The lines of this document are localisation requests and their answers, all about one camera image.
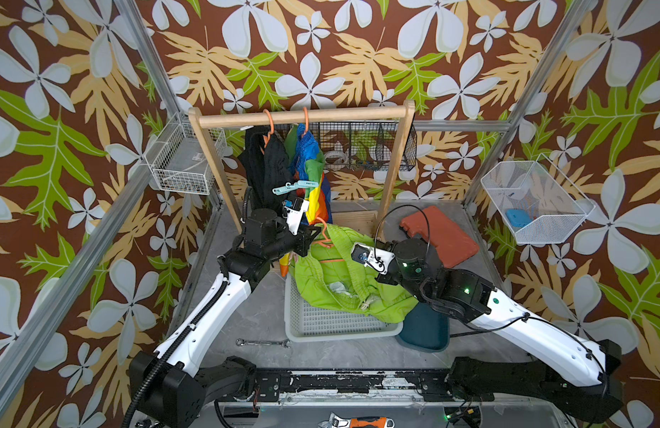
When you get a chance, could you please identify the small silver wrench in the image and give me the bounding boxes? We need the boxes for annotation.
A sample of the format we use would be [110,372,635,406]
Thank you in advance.
[235,338,291,348]

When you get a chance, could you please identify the blue object in basket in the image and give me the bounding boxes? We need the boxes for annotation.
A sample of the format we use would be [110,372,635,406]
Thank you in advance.
[506,209,534,229]

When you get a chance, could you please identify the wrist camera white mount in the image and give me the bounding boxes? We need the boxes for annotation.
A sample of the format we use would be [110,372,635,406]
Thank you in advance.
[351,243,395,275]
[283,197,309,235]

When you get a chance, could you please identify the aluminium frame post left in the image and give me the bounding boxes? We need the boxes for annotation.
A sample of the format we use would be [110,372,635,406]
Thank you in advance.
[0,1,210,427]

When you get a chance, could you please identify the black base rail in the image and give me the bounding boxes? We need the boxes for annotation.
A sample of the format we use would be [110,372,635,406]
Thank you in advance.
[206,355,625,424]

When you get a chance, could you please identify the lime green shorts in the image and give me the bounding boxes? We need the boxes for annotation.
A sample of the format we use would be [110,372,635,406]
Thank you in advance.
[290,226,418,324]

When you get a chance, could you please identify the orange hanger of green shorts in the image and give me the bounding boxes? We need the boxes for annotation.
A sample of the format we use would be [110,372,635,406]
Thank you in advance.
[310,220,344,264]

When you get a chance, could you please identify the white plastic laundry basket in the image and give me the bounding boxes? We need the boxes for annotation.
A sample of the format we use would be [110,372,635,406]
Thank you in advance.
[285,274,403,342]

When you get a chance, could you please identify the aluminium frame post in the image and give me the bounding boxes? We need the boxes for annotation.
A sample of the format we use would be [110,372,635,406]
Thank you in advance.
[0,1,210,427]
[463,0,594,207]

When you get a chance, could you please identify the mint clothespin left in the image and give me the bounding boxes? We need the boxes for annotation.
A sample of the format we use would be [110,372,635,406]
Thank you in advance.
[272,183,298,196]

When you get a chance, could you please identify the mint clothespin right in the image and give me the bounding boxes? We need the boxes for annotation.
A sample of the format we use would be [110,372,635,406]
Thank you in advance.
[292,180,319,190]

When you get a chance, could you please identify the dark teal tray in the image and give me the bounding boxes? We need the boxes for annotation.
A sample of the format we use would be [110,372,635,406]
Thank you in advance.
[396,302,450,353]

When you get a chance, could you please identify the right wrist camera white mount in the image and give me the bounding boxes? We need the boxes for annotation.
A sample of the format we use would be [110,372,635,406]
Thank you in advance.
[351,243,395,275]

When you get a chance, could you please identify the orange hanger of rainbow shorts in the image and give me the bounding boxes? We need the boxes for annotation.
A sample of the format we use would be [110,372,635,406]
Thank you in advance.
[302,106,309,137]

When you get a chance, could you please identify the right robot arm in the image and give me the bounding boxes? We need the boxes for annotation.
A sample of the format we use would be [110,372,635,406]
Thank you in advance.
[371,238,624,424]

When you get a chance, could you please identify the black wire basket back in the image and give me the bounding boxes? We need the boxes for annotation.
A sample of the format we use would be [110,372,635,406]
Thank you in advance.
[243,120,419,173]

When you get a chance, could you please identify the orange handled adjustable wrench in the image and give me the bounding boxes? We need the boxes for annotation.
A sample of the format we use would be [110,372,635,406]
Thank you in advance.
[318,413,396,428]

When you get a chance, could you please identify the white wire basket left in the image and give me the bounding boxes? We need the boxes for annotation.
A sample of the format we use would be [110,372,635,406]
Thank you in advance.
[145,113,219,195]

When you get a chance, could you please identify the black shorts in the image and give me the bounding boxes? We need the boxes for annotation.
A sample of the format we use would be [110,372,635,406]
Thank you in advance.
[238,126,292,216]

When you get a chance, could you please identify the aluminium frame post right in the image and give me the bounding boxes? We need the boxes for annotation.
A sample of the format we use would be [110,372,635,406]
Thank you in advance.
[463,0,594,207]

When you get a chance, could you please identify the rainbow striped shorts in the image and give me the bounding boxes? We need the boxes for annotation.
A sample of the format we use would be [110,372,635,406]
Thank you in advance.
[279,124,334,278]

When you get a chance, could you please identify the white mesh basket right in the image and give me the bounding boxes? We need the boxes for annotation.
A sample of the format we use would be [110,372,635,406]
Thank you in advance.
[481,155,595,245]

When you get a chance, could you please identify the wooden clothes rack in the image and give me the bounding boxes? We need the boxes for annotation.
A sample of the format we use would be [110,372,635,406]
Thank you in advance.
[188,100,415,237]

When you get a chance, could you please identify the orange hanger of black shorts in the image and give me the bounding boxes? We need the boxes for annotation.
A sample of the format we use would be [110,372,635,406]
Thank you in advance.
[261,109,276,148]

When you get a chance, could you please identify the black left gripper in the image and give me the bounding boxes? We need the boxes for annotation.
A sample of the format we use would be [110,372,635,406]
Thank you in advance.
[261,222,318,263]

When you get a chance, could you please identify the mint clothespin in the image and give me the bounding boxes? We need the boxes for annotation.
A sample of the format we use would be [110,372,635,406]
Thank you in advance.
[272,183,298,196]
[292,180,319,190]

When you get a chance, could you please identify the red plastic tool case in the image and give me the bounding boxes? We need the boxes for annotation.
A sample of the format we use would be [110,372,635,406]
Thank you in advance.
[399,206,479,269]

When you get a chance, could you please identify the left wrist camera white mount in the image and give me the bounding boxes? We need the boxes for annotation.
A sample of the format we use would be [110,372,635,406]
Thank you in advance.
[283,197,309,235]

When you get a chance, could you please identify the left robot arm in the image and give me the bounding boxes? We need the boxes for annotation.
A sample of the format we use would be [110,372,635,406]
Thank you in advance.
[121,209,322,427]

